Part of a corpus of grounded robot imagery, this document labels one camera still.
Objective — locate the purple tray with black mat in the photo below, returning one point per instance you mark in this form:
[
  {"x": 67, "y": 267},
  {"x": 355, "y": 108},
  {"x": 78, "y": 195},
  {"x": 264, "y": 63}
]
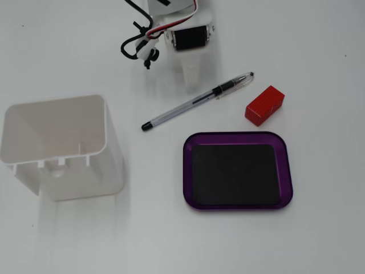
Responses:
[{"x": 236, "y": 174}]

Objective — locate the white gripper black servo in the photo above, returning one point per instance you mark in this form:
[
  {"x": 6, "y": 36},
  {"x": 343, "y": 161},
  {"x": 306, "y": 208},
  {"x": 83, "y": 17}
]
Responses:
[{"x": 186, "y": 37}]

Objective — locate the white plastic pen holder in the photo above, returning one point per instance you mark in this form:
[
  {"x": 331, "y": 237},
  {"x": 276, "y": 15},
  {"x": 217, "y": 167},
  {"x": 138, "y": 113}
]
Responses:
[{"x": 85, "y": 177}]

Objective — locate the red rectangular block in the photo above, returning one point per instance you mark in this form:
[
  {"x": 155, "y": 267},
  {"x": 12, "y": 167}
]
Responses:
[{"x": 263, "y": 105}]

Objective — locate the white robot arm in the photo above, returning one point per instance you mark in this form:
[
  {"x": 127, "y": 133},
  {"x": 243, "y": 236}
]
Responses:
[{"x": 176, "y": 6}]

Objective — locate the clear ballpoint pen black grip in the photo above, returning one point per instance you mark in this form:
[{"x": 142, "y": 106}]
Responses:
[{"x": 188, "y": 104}]

